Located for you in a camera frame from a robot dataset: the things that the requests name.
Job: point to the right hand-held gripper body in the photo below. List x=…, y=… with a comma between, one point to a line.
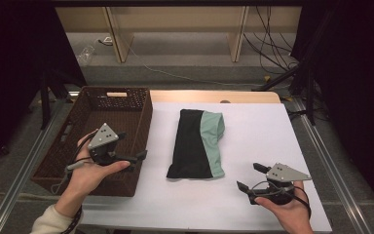
x=280, y=183

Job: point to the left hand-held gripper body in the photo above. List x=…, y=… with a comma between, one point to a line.
x=102, y=138

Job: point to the brown woven basket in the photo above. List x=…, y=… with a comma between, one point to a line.
x=110, y=117

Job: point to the black and mint green garment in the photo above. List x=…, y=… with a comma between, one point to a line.
x=191, y=146

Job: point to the person's right hand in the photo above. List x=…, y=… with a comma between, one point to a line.
x=289, y=214

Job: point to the person's left hand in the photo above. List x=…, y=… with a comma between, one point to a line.
x=84, y=177

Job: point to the white table sheet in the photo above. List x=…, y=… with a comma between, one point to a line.
x=256, y=136

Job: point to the clear plastic bag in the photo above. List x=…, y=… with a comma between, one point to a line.
x=86, y=54

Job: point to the black tripod stand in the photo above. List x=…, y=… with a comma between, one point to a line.
x=305, y=81

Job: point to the black curtain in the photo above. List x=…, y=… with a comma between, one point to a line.
x=354, y=81
x=13, y=65

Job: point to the light wooden shelf unit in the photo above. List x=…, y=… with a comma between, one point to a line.
x=175, y=19

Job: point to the aluminium rail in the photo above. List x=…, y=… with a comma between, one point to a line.
x=337, y=182
x=22, y=182

